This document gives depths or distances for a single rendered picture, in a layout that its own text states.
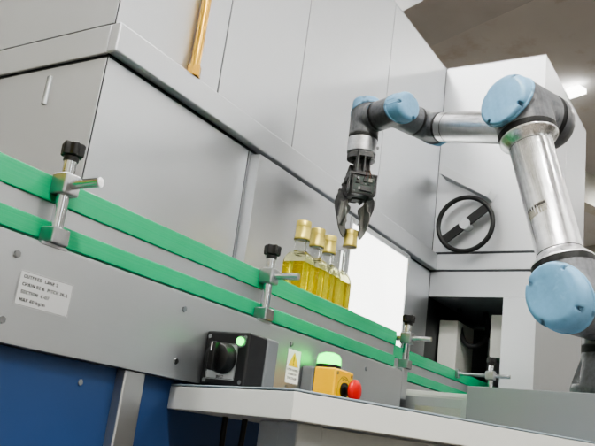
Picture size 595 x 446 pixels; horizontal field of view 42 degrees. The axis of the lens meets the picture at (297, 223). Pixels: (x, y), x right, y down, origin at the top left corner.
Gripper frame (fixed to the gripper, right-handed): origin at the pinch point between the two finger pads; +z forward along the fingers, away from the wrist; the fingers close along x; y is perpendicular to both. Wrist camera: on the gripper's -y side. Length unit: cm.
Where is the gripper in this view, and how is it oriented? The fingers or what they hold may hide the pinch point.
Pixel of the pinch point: (351, 234)
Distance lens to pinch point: 190.8
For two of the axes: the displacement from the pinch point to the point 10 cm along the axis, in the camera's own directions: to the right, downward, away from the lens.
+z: -1.2, 9.6, -2.7
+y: 1.7, -2.5, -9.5
